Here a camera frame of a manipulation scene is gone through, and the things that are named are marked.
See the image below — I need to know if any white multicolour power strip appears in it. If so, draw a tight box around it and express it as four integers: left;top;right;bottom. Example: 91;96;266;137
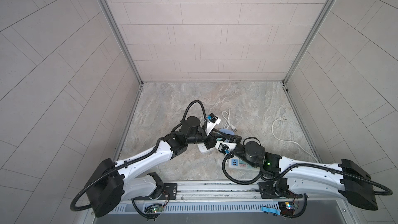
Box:
228;157;260;172

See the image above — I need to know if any white square socket cube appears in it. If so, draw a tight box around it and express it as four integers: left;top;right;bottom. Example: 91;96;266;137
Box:
198;144;215;154

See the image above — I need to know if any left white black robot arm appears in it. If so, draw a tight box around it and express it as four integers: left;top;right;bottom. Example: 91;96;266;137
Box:
69;114;221;217

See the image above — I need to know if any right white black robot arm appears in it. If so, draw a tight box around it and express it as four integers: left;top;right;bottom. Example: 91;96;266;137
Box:
209;131;393;211

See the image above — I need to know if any blue square socket cube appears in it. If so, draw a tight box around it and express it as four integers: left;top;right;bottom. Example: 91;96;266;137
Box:
219;129;235;135

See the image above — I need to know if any right circuit board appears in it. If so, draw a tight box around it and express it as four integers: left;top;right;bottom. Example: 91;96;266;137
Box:
278;201;299;217

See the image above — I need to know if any circuit board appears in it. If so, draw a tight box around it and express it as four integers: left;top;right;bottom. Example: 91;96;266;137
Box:
278;201;299;217
145;203;164;214

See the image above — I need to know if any left circuit board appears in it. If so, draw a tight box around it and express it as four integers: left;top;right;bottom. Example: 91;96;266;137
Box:
145;203;164;214

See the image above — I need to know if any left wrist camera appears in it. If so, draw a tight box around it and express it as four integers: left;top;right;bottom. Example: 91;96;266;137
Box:
206;113;221;136

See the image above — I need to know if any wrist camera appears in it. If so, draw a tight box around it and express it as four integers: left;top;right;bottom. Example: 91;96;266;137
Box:
215;141;237;155
206;113;221;136

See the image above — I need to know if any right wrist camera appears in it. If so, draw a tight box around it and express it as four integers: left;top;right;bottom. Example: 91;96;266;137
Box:
215;141;237;155

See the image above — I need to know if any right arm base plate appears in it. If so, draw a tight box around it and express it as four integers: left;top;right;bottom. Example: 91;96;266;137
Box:
258;180;303;199

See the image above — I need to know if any white power strip cable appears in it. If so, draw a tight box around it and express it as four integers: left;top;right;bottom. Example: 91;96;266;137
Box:
271;116;321;164

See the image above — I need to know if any aluminium mounting rail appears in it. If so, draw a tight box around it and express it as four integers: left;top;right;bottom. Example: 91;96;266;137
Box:
87;178;347;205

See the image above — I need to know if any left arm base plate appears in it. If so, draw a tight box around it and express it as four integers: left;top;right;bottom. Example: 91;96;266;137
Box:
135;183;178;201

